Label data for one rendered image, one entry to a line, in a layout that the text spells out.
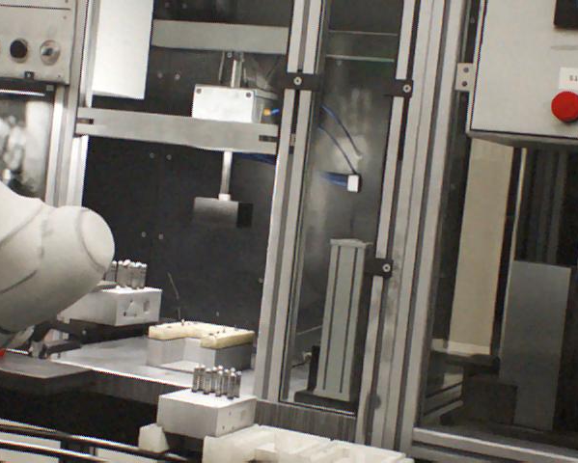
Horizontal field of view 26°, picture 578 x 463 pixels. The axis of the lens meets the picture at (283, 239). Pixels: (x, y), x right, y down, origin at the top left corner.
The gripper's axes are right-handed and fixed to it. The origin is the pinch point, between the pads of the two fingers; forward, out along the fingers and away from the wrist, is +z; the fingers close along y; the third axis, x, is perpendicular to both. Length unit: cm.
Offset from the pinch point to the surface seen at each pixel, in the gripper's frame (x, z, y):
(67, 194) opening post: 19.1, 18.8, 14.4
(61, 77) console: 21.8, 18.0, 33.5
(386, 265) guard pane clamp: -37.8, 18.6, 9.9
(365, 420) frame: -37.1, 18.7, -13.5
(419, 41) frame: -39, 20, 43
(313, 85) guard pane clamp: -22.9, 19.1, 35.6
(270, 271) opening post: -19.1, 18.9, 6.5
